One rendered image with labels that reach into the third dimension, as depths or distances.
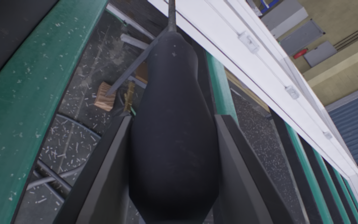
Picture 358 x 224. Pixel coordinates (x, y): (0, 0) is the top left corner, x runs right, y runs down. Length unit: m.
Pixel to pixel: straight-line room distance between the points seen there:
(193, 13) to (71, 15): 0.21
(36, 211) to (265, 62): 0.94
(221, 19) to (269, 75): 0.17
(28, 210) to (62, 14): 0.88
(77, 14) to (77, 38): 0.03
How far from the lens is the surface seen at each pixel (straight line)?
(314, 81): 7.78
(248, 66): 0.43
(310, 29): 9.55
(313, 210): 0.55
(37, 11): 0.20
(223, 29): 0.37
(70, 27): 0.19
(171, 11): 0.17
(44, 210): 1.01
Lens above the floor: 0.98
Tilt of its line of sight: 34 degrees down
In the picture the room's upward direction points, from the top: 55 degrees clockwise
